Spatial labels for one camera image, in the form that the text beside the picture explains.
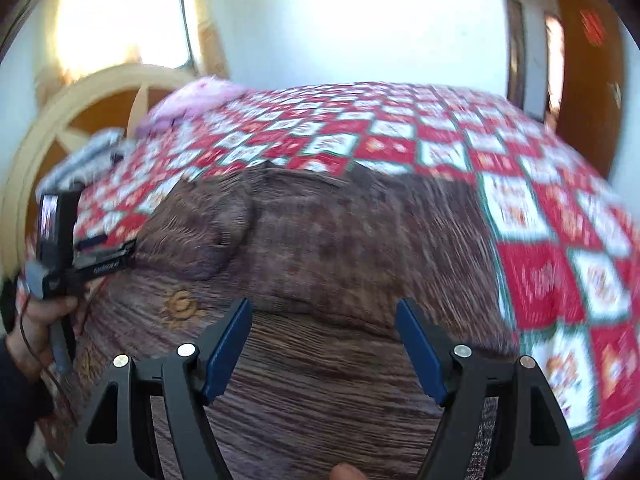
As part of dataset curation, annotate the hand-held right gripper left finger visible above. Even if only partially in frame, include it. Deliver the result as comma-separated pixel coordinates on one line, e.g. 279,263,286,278
64,297,253,480

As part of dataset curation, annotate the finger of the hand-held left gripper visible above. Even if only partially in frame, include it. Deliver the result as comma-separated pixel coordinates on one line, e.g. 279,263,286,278
74,233,109,252
75,240,137,282

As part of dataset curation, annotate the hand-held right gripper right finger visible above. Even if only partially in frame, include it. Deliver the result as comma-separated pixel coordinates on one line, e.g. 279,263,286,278
394,298,587,480

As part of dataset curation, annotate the brown knit sweater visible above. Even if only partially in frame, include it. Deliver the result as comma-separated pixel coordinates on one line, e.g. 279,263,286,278
75,165,522,480

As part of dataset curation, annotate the person's left forearm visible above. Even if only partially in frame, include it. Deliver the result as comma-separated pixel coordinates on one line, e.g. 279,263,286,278
0,332,55,480

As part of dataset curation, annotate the person's left hand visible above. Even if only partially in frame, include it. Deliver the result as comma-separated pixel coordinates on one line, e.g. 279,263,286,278
19,295,83,380

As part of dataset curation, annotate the person's right hand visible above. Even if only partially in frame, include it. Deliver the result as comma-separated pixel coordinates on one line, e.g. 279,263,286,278
331,462,369,480

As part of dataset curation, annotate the grey patterned pillow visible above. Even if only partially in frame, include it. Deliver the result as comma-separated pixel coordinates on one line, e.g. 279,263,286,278
37,127,137,197

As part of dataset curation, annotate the cream round headboard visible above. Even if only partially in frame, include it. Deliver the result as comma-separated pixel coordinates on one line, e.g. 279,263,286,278
0,64,202,281

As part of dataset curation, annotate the red checked printed blanket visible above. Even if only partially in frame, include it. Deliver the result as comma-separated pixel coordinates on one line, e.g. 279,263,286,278
15,81,640,480

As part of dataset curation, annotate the pink quilt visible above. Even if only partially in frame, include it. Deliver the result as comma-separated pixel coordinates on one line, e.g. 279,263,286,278
136,76,247,137

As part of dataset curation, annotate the window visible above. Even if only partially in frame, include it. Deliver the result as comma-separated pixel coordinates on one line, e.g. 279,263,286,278
55,0,198,77

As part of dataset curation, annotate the brown wooden door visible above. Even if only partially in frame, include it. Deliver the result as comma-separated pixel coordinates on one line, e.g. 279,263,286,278
504,0,628,173

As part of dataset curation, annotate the thin red cable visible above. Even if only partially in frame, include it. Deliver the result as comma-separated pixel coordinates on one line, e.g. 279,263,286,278
19,280,108,423

